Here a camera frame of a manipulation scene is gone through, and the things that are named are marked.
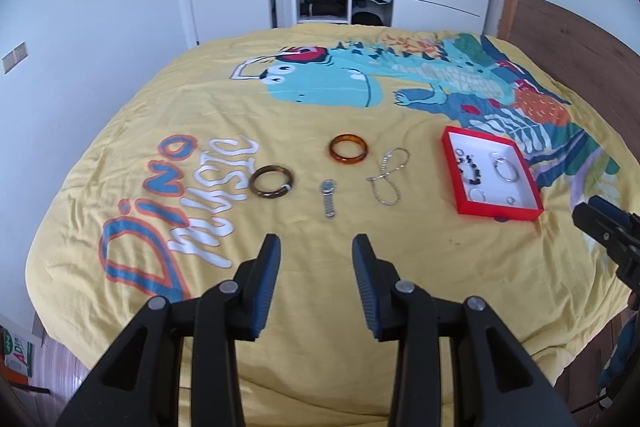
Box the beaded bracelet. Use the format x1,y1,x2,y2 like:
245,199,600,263
454,149,484,186

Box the dark brown bangle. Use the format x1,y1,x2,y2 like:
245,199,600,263
248,164,294,200

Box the yellow printed blanket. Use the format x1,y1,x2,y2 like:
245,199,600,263
24,24,632,423

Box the amber bangle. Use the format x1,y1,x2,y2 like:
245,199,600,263
328,134,371,166

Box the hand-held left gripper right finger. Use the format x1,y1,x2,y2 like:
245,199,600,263
351,233,578,427

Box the folded dark clothes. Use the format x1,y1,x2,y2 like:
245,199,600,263
300,0,348,18

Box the silver wristwatch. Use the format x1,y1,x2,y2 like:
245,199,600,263
320,179,338,219

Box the large thin metal bangle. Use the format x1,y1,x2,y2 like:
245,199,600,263
489,152,521,182

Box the silver chain necklace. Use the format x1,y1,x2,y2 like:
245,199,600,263
366,147,411,207

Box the wall switch panel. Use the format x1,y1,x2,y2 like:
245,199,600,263
1,42,27,74

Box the red cardboard box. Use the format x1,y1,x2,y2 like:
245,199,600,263
441,125,545,222

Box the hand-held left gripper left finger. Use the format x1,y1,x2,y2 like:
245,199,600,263
55,233,282,427

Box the printed cardboard box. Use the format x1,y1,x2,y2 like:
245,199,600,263
0,326,34,390

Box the person's blue clothing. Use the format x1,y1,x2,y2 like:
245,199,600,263
600,312,640,390

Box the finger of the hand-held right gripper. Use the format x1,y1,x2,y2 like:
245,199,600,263
572,203,640,294
586,195,640,233

